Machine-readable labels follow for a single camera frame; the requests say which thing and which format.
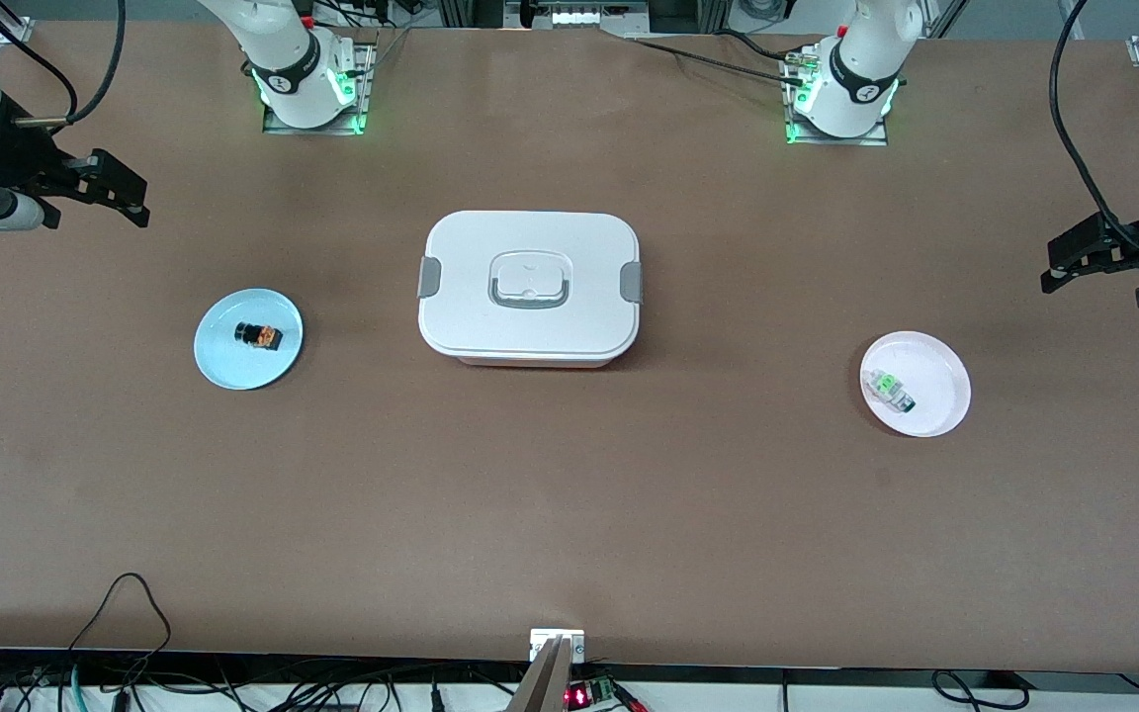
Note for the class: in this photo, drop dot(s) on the white plate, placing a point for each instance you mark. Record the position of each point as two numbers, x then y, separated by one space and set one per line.
935 391

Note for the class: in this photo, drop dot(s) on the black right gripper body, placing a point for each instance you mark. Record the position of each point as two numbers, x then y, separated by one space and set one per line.
14 158

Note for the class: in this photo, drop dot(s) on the orange and black switch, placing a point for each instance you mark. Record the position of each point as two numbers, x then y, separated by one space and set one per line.
261 336

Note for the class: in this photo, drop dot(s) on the white lunch box grey clips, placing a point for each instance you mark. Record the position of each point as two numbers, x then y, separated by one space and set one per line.
530 287

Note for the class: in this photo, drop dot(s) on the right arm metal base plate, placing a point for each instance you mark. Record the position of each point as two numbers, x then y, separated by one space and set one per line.
364 84

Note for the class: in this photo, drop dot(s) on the green and white switch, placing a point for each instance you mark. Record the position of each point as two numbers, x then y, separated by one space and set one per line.
891 389

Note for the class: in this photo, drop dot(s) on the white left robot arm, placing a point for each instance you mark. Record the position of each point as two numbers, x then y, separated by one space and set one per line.
861 69

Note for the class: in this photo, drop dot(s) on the light blue round plate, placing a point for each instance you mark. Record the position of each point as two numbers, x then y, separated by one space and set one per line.
233 356

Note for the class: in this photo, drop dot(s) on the grey metal bar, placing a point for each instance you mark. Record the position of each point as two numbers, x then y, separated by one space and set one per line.
545 682

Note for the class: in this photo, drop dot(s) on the circuit board red display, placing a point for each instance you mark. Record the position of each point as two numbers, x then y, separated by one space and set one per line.
589 694

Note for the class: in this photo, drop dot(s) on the white power strip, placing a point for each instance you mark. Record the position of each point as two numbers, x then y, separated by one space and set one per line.
579 16

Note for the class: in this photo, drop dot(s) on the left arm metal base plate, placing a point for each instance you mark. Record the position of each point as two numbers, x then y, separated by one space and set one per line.
795 133

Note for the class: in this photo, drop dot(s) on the white mounting bracket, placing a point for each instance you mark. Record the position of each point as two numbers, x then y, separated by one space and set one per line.
542 638

